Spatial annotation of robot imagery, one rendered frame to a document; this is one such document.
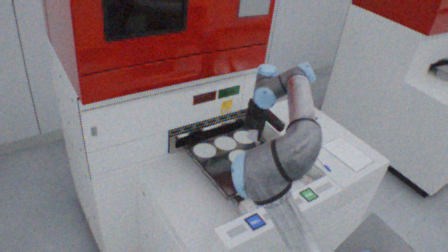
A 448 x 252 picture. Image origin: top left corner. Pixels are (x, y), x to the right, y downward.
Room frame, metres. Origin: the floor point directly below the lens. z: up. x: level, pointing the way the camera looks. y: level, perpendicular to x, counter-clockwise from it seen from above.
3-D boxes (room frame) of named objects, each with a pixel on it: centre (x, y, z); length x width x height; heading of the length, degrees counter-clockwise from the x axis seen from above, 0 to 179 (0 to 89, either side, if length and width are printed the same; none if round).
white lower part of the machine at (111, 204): (1.51, 0.41, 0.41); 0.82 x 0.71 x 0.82; 128
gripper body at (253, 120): (1.18, -0.13, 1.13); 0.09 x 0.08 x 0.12; 80
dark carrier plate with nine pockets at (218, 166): (1.18, -0.08, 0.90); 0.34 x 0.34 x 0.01; 38
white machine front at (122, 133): (1.24, 0.21, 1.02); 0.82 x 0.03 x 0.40; 128
